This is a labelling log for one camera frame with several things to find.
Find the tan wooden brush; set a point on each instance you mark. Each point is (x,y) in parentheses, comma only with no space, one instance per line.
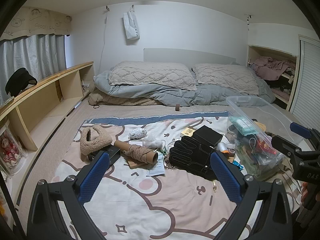
(261,125)

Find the beige bed sheet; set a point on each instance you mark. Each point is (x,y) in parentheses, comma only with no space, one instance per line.
(112,111)

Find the beige fleece blanket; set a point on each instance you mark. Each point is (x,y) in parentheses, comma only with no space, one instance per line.
(120,101)

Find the printed paper leaflet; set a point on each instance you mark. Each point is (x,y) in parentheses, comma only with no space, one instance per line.
(156,168)

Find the white shutter door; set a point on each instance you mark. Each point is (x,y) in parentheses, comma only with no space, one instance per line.
(307,80)

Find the dark clothes pile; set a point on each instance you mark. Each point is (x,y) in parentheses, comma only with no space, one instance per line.
(280,85)

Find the grey curtain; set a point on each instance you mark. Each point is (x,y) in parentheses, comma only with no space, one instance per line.
(32,55)

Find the clear plastic storage box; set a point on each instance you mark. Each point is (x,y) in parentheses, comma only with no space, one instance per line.
(262,110)

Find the white fuzzy toy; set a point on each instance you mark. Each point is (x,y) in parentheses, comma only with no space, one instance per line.
(137,133)

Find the person's right hand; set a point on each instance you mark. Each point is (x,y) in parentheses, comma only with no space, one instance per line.
(305,191)

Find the green clip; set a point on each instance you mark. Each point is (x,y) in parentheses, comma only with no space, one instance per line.
(162,152)

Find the cream wardrobe cabinet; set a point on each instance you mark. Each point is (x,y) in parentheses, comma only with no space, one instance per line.
(250,52)

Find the white hanging bag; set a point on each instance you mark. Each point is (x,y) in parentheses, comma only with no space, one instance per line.
(131,26)

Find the pink clothes pile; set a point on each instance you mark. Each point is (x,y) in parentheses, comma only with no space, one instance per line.
(272,67)

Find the brown tape roll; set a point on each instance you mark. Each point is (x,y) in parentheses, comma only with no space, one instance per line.
(177,107)

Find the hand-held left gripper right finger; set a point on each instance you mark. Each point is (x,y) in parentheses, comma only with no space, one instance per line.
(226,177)

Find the small wooden box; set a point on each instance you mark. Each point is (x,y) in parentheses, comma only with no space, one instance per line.
(188,131)

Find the small wooden board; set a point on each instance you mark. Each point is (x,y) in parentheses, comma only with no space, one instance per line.
(135,165)

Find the beige textured pillow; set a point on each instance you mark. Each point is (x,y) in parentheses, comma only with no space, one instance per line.
(150,76)
(225,76)

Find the white crumpled wrap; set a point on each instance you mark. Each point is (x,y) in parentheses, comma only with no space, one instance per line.
(155,143)

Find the grey duvet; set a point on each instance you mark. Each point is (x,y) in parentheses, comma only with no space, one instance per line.
(155,95)

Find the red packet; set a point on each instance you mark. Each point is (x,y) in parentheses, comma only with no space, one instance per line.
(263,146)

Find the teal wipes packet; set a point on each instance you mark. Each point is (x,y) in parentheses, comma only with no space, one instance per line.
(242,126)

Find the flat black box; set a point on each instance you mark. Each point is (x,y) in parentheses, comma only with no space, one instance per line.
(207,135)

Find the white thread spool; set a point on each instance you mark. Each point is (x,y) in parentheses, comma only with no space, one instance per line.
(223,147)

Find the wooden bedside shelf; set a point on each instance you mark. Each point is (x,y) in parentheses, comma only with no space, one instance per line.
(50,100)

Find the printed beige valance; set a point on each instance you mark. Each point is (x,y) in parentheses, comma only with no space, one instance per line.
(32,21)

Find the blue snack packet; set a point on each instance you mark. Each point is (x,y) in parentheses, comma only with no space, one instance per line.
(237,165)

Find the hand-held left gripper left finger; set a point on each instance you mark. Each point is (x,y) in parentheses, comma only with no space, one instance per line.
(93,177)

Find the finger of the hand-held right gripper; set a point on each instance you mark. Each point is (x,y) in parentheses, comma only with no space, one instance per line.
(282,143)
(300,129)

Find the clear flower gift box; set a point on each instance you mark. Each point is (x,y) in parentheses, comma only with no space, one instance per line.
(10,150)

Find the small black box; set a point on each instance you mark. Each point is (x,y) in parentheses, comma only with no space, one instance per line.
(110,153)

